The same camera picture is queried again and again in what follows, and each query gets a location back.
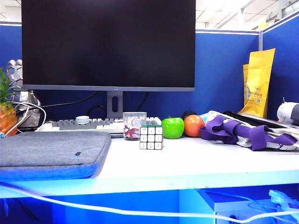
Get Rubik's cube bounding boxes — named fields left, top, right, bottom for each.
left=139, top=125, right=164, bottom=150

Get clear printed glass cup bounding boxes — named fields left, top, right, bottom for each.
left=122, top=112, right=147, bottom=140

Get green apple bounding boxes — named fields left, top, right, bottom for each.
left=161, top=116, right=185, bottom=139

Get black round object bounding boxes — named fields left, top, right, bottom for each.
left=181, top=109, right=199, bottom=119

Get grey monitor stand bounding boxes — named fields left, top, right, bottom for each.
left=107, top=91, right=123, bottom=119

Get orange fruit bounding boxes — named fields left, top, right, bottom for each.
left=184, top=114, right=206, bottom=137

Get round white knob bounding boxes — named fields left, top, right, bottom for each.
left=75, top=116, right=90, bottom=125

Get black computer monitor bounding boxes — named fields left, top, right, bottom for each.
left=21, top=0, right=196, bottom=92

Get grey white mechanical keyboard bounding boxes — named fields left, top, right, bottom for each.
left=37, top=116, right=162, bottom=135

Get small yellow paper pouch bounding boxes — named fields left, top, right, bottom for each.
left=242, top=63, right=250, bottom=105

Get grey laptop sleeve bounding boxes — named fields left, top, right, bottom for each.
left=0, top=131, right=112, bottom=182

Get large yellow paper pouch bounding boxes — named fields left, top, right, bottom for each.
left=238, top=48, right=276, bottom=119

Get white storage box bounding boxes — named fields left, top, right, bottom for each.
left=214, top=199, right=299, bottom=224

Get white grey plush toy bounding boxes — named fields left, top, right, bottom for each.
left=277, top=97, right=299, bottom=124

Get silver robot figurine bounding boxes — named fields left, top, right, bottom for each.
left=6, top=59, right=43, bottom=129

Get toy pineapple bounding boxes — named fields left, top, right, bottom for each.
left=0, top=67, right=19, bottom=137

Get clear plastic bag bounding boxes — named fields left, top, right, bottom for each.
left=268, top=189, right=299, bottom=212

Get black monitor cable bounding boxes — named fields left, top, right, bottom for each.
left=136, top=91, right=150, bottom=112
left=87, top=105, right=107, bottom=118
left=41, top=91, right=99, bottom=108

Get white tote bag purple straps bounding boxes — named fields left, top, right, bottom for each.
left=199, top=110, right=299, bottom=152

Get thick white cable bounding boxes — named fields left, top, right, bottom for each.
left=0, top=182, right=299, bottom=224

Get thin white cable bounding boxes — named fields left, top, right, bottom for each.
left=4, top=101, right=47, bottom=137

